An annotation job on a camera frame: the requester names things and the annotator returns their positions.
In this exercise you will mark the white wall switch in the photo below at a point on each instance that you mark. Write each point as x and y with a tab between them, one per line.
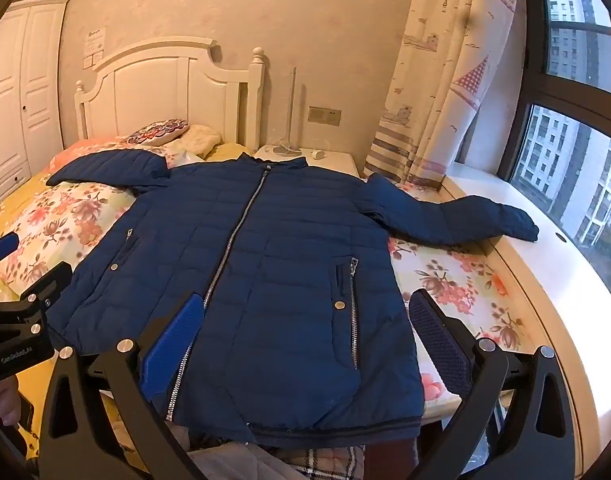
92	61

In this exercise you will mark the white paper notice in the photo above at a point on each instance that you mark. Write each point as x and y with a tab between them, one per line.
95	40

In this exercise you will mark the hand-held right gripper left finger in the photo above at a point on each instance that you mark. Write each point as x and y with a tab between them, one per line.
173	345

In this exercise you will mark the white window sill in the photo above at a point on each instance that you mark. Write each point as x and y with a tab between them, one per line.
560	270

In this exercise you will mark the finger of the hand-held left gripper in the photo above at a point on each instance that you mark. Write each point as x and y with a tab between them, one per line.
0	251
50	280

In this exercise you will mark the small white gadget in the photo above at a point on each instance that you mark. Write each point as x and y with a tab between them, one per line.
318	153

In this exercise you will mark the blue puffer jacket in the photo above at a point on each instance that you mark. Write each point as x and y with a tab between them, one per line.
285	260

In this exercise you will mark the gold wall socket panel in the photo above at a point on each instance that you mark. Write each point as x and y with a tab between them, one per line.
324	115

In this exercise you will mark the white wooden headboard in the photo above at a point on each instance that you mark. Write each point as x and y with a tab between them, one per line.
155	90

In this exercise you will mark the printed curtain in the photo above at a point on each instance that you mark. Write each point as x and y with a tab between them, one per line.
435	85

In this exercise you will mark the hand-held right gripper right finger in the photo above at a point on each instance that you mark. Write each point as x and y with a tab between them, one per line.
440	342

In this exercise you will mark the white fluffy pillow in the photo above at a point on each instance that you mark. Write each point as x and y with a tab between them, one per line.
200	137

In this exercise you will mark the white wardrobe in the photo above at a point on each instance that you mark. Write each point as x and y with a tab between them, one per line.
15	85

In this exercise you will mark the patterned embroidered pillow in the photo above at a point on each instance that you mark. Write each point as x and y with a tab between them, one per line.
158	131

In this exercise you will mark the white nightstand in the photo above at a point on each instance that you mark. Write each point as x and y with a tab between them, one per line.
330	161

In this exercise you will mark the person's left hand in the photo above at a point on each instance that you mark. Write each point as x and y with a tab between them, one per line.
5	402

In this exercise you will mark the floral bed sheet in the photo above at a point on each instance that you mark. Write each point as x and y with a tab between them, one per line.
75	210

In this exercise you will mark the yellow pillow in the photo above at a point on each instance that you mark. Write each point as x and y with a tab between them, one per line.
228	150

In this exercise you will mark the person's plaid pants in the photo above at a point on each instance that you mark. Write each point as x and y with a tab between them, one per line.
330	465

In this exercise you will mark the dark framed window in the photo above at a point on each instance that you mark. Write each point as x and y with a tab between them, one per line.
560	160

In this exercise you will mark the white desk lamp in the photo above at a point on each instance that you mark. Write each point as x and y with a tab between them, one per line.
284	150

